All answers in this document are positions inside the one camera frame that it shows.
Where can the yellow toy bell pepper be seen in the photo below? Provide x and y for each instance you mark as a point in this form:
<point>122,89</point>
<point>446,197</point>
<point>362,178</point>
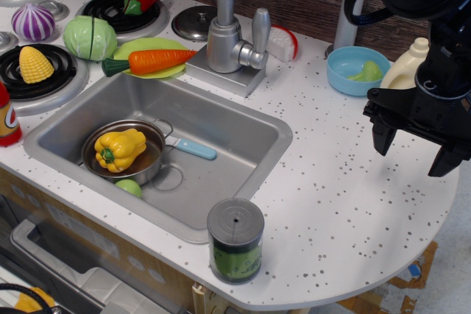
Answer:
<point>116,151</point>

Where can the yellow toy corn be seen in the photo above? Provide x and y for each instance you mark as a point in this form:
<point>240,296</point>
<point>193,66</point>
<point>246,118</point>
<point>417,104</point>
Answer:
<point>34,66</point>

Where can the grey green can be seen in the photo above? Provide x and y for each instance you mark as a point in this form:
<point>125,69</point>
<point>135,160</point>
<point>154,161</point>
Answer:
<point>235,231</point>

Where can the small metal pot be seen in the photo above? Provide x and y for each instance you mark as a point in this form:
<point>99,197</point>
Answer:
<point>145,165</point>

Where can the light blue bowl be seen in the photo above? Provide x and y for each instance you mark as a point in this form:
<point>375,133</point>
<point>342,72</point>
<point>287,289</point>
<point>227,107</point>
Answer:
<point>349,60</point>

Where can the silver pot lid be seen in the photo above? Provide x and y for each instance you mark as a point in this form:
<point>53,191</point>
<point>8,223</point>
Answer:
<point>194,23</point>

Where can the silver stove knob middle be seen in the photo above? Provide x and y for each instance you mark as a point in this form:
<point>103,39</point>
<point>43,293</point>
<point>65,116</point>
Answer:
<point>57,9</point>

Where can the silver faucet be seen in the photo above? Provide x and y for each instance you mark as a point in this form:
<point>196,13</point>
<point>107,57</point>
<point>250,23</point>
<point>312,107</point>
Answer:
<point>228,61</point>

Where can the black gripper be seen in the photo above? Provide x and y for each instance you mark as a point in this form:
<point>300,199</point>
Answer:
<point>434,110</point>

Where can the green toy cabbage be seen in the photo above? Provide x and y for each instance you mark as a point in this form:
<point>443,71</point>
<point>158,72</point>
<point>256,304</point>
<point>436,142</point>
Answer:
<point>90,38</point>

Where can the silver stove knob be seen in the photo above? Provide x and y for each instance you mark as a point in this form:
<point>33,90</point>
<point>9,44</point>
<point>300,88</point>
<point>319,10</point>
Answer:
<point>57,9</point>
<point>7,41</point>

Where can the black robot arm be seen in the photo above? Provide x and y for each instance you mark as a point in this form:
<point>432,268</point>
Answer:
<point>449,26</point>

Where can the green toy ball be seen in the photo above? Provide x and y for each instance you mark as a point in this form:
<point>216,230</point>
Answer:
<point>130,186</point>

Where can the light green toy vegetable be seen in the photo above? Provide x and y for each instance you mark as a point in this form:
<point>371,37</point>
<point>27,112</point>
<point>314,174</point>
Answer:
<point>370,72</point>

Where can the orange toy carrot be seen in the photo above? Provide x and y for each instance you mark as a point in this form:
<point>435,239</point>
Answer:
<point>148,61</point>

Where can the cream detergent bottle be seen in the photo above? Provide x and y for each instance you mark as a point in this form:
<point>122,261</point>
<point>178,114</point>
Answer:
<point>402,73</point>

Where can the silver sink basin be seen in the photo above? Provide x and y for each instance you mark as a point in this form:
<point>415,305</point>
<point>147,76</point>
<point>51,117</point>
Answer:
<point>248,145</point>

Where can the light green plate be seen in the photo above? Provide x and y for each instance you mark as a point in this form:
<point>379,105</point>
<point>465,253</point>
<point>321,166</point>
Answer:
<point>155,44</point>

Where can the silver stove knob left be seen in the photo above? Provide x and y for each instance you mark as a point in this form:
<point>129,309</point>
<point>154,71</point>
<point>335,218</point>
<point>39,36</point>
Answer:
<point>7,41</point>

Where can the silver oven door handle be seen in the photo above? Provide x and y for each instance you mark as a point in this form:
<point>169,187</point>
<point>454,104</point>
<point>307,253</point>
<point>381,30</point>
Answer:
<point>57,264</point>

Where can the red ketchup bottle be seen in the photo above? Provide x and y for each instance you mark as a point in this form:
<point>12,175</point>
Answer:
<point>10,128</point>

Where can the yellow object bottom left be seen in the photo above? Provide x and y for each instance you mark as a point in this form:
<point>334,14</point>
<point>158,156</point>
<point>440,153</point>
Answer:
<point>27,304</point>

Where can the purple toy onion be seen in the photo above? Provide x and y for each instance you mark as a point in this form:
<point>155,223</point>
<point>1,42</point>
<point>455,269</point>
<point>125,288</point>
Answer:
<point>33,22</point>

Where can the front left stove burner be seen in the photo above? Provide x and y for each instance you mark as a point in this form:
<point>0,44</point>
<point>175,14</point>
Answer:
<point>66,82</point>

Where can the back right stove burner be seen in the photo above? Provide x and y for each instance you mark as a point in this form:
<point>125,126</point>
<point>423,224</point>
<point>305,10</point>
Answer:
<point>128,27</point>

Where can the blue handled spatula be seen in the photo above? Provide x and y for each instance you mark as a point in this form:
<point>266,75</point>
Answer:
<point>191,147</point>

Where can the white red cheese wedge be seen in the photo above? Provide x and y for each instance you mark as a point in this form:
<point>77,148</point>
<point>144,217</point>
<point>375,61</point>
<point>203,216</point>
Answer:
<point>282,44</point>

